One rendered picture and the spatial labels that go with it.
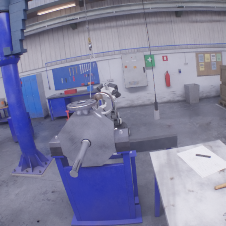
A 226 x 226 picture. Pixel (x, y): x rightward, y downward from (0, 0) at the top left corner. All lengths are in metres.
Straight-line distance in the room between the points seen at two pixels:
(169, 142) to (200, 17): 6.16
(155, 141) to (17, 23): 2.85
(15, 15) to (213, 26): 6.71
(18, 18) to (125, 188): 3.03
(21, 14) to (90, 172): 2.72
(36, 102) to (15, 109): 3.88
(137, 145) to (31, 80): 5.70
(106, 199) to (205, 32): 6.75
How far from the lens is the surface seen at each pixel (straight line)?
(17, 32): 3.32
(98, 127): 1.49
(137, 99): 6.80
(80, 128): 1.52
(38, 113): 7.22
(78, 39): 6.94
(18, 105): 3.31
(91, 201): 2.01
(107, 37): 6.79
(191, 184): 1.32
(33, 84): 7.07
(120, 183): 1.81
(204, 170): 1.46
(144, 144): 1.99
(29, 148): 3.52
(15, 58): 3.28
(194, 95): 6.66
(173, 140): 2.05
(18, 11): 3.40
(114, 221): 2.21
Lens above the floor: 1.72
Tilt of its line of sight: 14 degrees down
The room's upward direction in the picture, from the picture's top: 8 degrees counter-clockwise
